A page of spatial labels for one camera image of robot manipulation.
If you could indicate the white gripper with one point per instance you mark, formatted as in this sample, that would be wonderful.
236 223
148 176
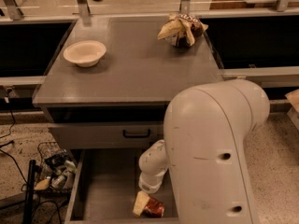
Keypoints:
149 185

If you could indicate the red coke can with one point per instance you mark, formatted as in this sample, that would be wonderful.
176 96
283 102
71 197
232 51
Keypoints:
153 208

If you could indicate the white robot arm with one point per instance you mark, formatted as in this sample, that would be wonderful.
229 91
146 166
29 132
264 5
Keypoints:
204 130

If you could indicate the grey open middle drawer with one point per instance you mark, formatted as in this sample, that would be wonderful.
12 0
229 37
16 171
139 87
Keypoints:
105 188

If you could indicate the grey top drawer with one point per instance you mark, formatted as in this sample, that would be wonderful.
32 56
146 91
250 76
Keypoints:
84 135

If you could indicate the white paper bowl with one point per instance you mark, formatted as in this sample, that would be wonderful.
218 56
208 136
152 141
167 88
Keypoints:
85 53

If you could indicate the brown chip bag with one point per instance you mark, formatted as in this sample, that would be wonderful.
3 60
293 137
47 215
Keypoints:
182 30

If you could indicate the black drawer handle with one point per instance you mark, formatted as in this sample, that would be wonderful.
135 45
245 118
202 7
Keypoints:
127 134

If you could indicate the wire basket with items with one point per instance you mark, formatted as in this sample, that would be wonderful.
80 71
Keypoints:
56 170

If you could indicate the black stand post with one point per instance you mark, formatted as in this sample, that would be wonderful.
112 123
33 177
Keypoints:
29 194

